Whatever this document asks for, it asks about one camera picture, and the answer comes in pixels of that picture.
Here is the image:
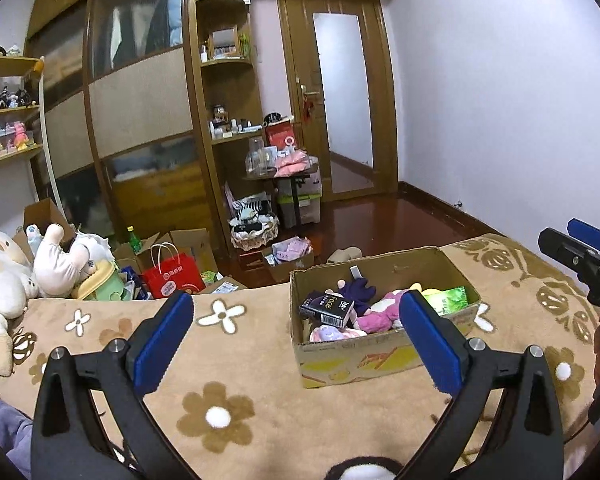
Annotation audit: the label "person's purple clothing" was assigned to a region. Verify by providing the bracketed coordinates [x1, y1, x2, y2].
[0, 387, 33, 478]

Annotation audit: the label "green and yellow toy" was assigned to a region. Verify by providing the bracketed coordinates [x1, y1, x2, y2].
[70, 262, 126, 302]

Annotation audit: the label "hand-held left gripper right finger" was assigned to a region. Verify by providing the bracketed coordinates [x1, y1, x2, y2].
[399, 289, 566, 480]

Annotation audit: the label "beige slippers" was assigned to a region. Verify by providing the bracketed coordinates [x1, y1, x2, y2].
[326, 246, 363, 264]

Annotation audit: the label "open cardboard box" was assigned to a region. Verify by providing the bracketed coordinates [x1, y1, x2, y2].
[112, 228, 218, 286]

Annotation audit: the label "black tissue pack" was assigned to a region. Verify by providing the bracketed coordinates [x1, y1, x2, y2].
[299, 294, 357, 330]

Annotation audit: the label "wooden door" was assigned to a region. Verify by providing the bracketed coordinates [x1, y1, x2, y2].
[275, 0, 401, 201]

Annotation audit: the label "red paper bag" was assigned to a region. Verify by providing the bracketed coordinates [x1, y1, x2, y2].
[142, 242, 206, 301]

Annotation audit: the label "tan floral blanket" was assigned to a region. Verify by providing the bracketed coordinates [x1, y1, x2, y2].
[0, 234, 600, 480]

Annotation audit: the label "clear plastic containers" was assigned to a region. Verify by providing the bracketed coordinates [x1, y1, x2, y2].
[246, 137, 281, 176]

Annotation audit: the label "small cardboard box pink items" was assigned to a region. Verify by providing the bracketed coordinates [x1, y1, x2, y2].
[261, 236, 315, 281]

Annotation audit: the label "pink plush toy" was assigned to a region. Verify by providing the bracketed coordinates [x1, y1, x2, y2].
[355, 290, 416, 333]

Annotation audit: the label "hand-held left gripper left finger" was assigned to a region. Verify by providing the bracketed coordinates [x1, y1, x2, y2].
[30, 290, 201, 480]

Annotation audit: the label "wicker basket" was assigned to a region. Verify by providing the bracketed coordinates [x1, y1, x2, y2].
[229, 192, 281, 251]

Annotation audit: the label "white fluffy plush doll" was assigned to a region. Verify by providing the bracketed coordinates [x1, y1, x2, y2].
[72, 232, 116, 281]

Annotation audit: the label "red box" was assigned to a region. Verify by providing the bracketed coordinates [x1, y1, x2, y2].
[265, 119, 297, 150]

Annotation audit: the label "plain cardboard box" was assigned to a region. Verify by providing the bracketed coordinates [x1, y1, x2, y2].
[22, 199, 76, 246]

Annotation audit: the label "plastic storage box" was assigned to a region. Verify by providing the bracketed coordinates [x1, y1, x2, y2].
[277, 167, 323, 226]

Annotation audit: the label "printed cardboard box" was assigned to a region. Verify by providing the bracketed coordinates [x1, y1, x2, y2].
[289, 246, 482, 390]

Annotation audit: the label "large white cat plush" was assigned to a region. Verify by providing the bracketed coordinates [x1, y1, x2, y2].
[0, 229, 36, 378]

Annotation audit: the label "bagged purple soft toy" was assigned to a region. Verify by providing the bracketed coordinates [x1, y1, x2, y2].
[310, 324, 368, 343]

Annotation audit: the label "small folding table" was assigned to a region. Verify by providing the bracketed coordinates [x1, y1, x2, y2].
[245, 162, 321, 231]

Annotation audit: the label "green tissue pack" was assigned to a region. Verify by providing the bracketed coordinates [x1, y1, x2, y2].
[425, 286, 470, 317]

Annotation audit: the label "white long-limbed plush toy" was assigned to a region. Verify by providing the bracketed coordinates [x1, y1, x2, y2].
[32, 223, 93, 298]

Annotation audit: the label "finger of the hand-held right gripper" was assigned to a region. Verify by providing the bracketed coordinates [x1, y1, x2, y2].
[567, 217, 600, 253]
[537, 227, 600, 281]

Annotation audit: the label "pink cloths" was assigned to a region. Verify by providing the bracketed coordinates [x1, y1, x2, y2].
[274, 150, 311, 178]

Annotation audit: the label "wall shelf with figurines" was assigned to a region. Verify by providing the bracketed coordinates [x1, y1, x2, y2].
[0, 45, 46, 171]

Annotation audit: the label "wooden corner shelf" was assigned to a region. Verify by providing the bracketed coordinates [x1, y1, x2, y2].
[182, 0, 281, 246]

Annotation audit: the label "wooden wardrobe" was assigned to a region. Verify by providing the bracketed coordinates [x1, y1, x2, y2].
[25, 0, 216, 241]

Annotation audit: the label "purple plush doll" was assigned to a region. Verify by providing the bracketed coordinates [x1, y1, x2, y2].
[336, 279, 378, 317]

